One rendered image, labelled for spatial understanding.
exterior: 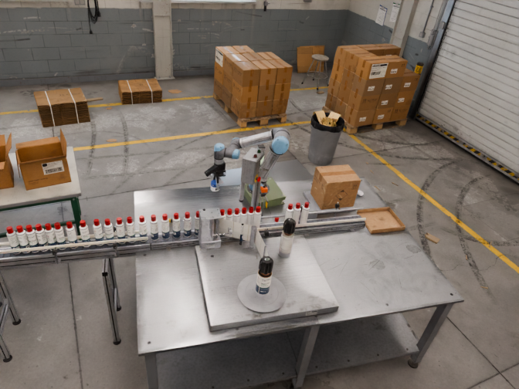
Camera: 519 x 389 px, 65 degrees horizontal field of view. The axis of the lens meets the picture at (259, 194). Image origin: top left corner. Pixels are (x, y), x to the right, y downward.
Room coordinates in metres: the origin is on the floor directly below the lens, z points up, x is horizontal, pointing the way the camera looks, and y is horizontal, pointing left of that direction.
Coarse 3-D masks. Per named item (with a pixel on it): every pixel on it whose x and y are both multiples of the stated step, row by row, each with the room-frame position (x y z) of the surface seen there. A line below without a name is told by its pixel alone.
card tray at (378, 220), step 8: (368, 208) 2.76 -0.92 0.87; (376, 208) 2.78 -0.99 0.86; (384, 208) 2.81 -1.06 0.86; (368, 216) 2.70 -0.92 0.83; (376, 216) 2.71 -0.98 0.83; (384, 216) 2.73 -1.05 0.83; (392, 216) 2.74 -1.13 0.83; (368, 224) 2.60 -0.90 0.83; (376, 224) 2.61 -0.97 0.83; (384, 224) 2.62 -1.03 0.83; (392, 224) 2.64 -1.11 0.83; (400, 224) 2.64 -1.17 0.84; (376, 232) 2.50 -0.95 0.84
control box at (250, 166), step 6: (252, 150) 2.44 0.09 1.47; (246, 156) 2.34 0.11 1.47; (252, 156) 2.35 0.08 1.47; (258, 156) 2.36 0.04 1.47; (246, 162) 2.31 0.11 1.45; (252, 162) 2.30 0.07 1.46; (258, 162) 2.33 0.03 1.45; (246, 168) 2.30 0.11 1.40; (252, 168) 2.29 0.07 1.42; (258, 168) 2.34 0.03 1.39; (246, 174) 2.30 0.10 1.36; (252, 174) 2.29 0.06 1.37; (258, 174) 2.36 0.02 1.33; (246, 180) 2.30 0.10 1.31; (252, 180) 2.29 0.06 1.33
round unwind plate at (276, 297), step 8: (248, 280) 1.79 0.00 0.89; (272, 280) 1.82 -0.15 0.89; (240, 288) 1.72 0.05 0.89; (248, 288) 1.73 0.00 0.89; (272, 288) 1.75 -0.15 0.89; (280, 288) 1.76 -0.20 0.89; (240, 296) 1.66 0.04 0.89; (248, 296) 1.66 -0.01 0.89; (256, 296) 1.67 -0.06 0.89; (272, 296) 1.69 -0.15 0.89; (280, 296) 1.69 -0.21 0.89; (248, 304) 1.60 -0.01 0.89; (256, 304) 1.61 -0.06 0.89; (264, 304) 1.62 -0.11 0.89; (272, 304) 1.63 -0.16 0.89; (280, 304) 1.63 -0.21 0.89; (264, 312) 1.56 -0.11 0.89
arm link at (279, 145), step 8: (280, 136) 2.60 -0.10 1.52; (288, 136) 2.65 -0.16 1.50; (272, 144) 2.57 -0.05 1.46; (280, 144) 2.56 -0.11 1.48; (288, 144) 2.58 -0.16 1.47; (272, 152) 2.58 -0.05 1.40; (280, 152) 2.55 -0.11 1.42; (264, 160) 2.63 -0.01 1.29; (272, 160) 2.59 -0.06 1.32; (264, 168) 2.60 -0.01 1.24; (264, 176) 2.61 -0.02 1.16; (264, 184) 2.63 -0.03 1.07
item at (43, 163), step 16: (16, 144) 2.86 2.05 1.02; (32, 144) 2.87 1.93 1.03; (48, 144) 2.92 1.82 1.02; (64, 144) 2.84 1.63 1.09; (16, 160) 2.69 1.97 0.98; (32, 160) 2.84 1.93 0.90; (48, 160) 2.68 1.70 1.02; (64, 160) 2.74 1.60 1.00; (32, 176) 2.60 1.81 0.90; (48, 176) 2.67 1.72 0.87; (64, 176) 2.73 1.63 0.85
